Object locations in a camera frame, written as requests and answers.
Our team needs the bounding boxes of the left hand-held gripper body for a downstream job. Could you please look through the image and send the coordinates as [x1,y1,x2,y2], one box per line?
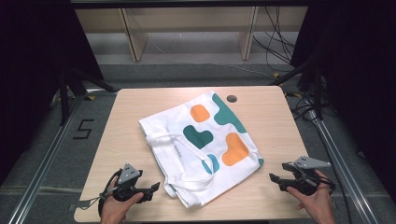
[112,162,154,203]

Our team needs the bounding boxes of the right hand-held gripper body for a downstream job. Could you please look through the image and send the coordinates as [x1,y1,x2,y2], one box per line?
[278,155,336,197]

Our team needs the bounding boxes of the black curtain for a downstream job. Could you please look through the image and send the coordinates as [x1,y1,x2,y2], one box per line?
[0,0,105,185]
[290,0,396,200]

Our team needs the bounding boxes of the person's left hand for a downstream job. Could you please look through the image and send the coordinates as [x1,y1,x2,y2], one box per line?
[99,175,145,224]

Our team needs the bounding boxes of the black metal stand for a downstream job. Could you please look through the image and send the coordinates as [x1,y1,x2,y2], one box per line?
[58,66,117,126]
[269,57,325,121]

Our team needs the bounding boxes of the white tote bag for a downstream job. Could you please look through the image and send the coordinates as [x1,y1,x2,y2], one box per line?
[138,90,265,209]

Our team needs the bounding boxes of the black floor cables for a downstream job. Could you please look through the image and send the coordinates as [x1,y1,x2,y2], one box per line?
[252,6,297,73]

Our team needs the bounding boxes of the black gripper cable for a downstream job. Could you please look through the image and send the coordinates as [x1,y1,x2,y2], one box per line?
[97,168,124,217]
[323,175,353,224]

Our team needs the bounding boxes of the person's right hand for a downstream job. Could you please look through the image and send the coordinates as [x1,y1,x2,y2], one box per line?
[286,169,336,224]

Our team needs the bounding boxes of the aluminium frame rail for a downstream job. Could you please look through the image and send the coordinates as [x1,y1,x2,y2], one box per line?
[306,110,379,224]
[8,90,117,224]

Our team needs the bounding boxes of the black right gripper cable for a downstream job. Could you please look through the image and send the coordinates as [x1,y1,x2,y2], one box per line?
[323,175,353,224]

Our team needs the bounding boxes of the light wooden bench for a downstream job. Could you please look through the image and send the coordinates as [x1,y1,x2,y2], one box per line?
[74,6,310,63]

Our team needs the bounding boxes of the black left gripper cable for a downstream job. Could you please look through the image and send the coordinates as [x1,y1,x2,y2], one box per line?
[97,168,124,217]

